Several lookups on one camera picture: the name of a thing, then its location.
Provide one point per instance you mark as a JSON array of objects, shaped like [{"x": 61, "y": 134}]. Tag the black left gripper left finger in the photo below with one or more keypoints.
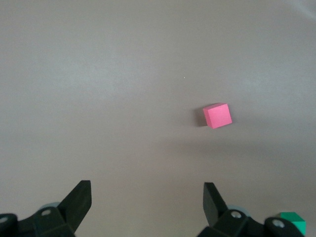
[{"x": 74, "y": 209}]

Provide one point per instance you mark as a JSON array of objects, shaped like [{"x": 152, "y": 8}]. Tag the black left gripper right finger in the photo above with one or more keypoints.
[{"x": 214, "y": 209}]

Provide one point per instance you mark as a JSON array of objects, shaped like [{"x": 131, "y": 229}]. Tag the green foam cube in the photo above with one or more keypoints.
[{"x": 297, "y": 223}]

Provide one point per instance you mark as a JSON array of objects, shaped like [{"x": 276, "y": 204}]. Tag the pink foam cube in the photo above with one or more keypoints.
[{"x": 218, "y": 116}]

